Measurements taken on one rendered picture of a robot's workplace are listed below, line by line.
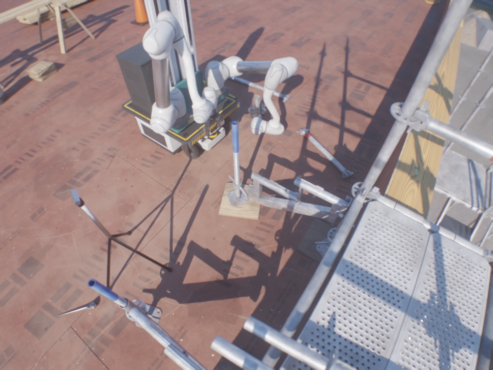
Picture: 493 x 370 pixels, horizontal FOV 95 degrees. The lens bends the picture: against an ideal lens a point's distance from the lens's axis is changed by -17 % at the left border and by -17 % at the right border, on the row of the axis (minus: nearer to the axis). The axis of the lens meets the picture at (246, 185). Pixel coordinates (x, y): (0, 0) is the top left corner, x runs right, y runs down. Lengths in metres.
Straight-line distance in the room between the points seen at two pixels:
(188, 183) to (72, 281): 1.17
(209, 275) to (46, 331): 1.18
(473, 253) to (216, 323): 1.46
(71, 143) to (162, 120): 1.49
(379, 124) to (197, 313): 2.54
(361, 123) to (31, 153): 3.54
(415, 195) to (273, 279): 1.03
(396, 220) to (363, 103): 2.20
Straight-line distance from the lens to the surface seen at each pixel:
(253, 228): 2.03
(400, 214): 1.41
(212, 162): 2.43
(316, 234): 2.05
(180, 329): 1.86
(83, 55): 5.05
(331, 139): 2.75
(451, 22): 0.96
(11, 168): 3.40
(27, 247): 2.62
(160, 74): 1.75
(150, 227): 2.16
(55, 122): 3.65
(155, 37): 1.59
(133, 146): 2.79
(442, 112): 2.37
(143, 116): 2.56
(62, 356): 2.14
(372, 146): 2.85
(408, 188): 1.62
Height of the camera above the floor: 1.80
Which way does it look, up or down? 53 degrees down
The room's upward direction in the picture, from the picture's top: straight up
